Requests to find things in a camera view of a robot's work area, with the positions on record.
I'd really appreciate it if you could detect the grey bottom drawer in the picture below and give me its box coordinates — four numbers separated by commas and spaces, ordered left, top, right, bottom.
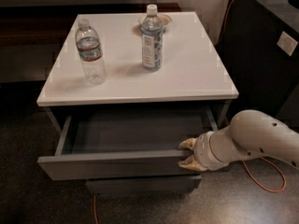
86, 175, 202, 195

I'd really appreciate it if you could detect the clear red label water bottle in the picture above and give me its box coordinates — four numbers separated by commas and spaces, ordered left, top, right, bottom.
75, 19, 106, 85

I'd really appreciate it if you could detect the white topped grey drawer cabinet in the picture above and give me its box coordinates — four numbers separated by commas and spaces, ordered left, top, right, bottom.
36, 11, 240, 195

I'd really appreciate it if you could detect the small white bowl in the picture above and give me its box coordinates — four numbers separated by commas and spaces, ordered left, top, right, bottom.
138, 13, 172, 32

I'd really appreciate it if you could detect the dark wooden bench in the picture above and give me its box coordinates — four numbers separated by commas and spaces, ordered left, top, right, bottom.
0, 2, 183, 47

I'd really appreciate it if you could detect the grey drawer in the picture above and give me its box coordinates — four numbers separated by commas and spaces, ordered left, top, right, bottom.
38, 105, 218, 180
86, 175, 202, 195

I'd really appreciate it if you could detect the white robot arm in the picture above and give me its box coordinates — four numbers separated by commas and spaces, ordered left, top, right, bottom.
178, 110, 299, 172

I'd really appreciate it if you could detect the orange extension cable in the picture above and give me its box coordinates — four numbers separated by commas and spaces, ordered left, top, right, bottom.
93, 0, 299, 224

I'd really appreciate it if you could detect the white wall outlet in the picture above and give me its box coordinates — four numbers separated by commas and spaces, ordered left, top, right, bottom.
277, 32, 298, 57

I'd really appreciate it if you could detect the grey top drawer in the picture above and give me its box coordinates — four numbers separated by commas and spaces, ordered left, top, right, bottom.
38, 105, 218, 180

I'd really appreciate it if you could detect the dark counter cabinet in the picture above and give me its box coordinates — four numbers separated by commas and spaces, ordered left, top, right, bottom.
217, 0, 299, 127

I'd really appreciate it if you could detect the blue label plastic bottle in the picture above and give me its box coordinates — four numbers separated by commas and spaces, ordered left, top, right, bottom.
141, 5, 164, 71

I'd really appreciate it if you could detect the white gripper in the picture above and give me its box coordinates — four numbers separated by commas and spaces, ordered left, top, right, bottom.
178, 132, 229, 172

